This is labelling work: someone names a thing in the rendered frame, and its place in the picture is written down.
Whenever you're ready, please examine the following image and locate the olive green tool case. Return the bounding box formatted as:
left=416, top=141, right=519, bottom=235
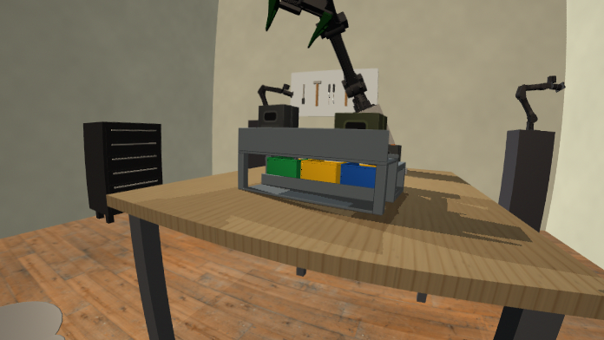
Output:
left=334, top=113, right=387, bottom=130

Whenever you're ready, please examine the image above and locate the blue bin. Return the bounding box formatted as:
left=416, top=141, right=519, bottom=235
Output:
left=340, top=162, right=376, bottom=188

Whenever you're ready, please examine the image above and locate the green open bin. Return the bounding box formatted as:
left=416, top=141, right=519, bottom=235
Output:
left=267, top=156, right=302, bottom=179

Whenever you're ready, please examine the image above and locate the yellow open bin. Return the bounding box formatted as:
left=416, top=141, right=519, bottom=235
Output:
left=300, top=159, right=348, bottom=184

